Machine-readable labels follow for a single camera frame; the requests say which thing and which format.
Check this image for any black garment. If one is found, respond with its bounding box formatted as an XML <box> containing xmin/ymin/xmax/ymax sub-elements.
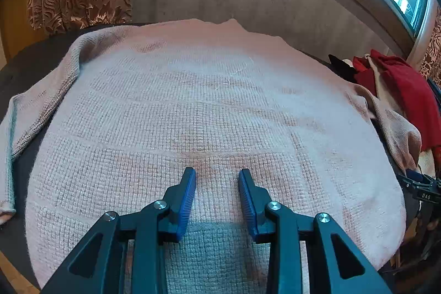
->
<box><xmin>327</xmin><ymin>55</ymin><xmax>359</xmax><ymax>83</ymax></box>

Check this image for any red garment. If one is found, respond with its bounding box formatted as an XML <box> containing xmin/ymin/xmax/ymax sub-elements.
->
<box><xmin>353</xmin><ymin>49</ymin><xmax>441</xmax><ymax>157</ymax></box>

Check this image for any beige garment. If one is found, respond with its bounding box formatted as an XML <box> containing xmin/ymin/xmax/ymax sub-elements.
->
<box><xmin>365</xmin><ymin>55</ymin><xmax>398</xmax><ymax>103</ymax></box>

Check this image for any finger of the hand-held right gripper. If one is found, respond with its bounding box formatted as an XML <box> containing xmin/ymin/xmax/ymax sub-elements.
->
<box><xmin>396</xmin><ymin>170</ymin><xmax>423</xmax><ymax>193</ymax></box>

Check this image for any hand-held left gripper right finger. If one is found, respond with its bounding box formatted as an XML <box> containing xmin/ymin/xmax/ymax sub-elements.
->
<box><xmin>238</xmin><ymin>168</ymin><xmax>393</xmax><ymax>294</ymax></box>

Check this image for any pink knit sweater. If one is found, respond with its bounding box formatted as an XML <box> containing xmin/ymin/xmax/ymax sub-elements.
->
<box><xmin>0</xmin><ymin>18</ymin><xmax>423</xmax><ymax>294</ymax></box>

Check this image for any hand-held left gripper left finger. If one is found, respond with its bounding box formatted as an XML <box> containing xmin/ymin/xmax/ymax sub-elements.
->
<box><xmin>41</xmin><ymin>167</ymin><xmax>197</xmax><ymax>294</ymax></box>

